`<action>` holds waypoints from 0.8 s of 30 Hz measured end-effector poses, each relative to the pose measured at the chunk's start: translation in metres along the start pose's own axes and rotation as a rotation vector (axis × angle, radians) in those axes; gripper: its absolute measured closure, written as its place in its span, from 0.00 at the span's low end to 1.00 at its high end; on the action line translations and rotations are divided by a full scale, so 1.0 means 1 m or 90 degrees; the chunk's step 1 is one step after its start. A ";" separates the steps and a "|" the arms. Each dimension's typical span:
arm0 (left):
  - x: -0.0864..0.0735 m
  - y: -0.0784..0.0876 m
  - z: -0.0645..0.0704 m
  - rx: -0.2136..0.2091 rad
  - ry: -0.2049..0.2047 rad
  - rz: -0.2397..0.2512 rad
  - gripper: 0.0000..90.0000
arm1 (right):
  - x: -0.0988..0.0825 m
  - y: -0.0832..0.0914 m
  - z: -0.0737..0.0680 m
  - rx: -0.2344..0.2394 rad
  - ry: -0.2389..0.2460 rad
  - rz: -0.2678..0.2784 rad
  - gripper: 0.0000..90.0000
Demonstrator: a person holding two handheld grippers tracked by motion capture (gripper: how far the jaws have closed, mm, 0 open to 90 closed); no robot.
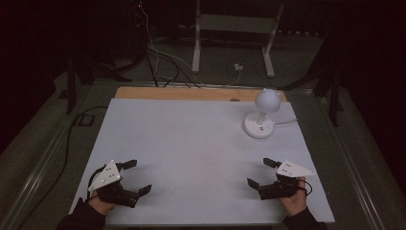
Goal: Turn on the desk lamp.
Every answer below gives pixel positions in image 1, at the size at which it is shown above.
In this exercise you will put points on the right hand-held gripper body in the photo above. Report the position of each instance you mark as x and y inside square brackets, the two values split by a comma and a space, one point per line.
[281, 190]

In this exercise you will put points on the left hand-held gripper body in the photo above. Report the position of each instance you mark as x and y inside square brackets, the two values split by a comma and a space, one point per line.
[108, 179]

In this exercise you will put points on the white round-head desk lamp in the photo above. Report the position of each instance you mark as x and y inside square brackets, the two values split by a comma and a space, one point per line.
[267, 100]

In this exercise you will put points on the person's right hand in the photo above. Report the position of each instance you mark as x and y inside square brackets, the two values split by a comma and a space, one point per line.
[297, 202]

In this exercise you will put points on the person's left hand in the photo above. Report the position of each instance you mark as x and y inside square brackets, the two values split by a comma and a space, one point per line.
[100, 206]

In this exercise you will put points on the white table cover sheet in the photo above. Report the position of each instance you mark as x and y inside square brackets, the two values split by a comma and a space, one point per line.
[191, 153]

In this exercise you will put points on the black metal stand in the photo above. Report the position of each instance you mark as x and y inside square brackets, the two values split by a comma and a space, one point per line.
[333, 96]
[72, 86]

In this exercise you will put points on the white plug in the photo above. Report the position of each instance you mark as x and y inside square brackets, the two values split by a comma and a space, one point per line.
[238, 67]

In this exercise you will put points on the white metal stand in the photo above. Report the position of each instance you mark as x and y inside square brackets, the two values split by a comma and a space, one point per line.
[234, 24]

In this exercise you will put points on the black rectangular floor bracket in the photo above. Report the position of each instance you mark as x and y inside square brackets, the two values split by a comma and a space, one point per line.
[86, 120]

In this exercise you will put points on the metal floor rail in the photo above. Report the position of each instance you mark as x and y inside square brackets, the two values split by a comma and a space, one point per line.
[35, 175]
[351, 166]

